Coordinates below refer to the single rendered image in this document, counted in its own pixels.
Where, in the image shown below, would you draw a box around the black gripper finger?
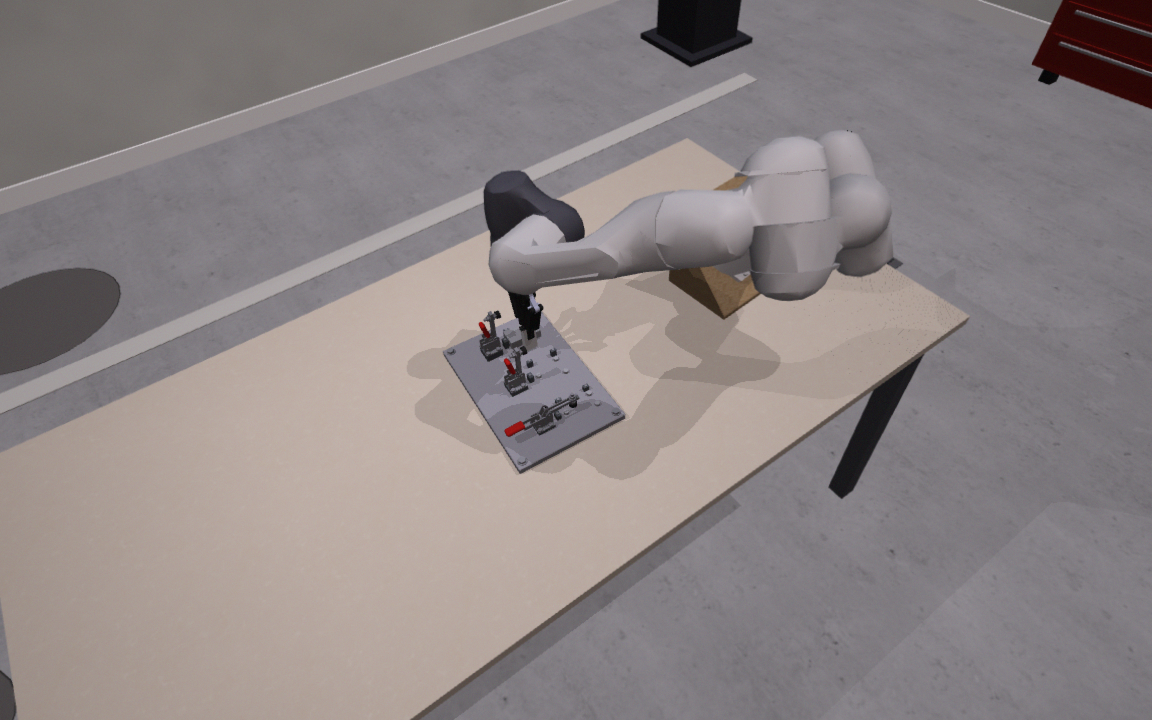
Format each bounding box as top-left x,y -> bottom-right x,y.
515,293 -> 544,351
508,291 -> 524,346

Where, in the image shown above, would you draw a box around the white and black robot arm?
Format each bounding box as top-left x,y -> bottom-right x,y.
483,130 -> 894,301

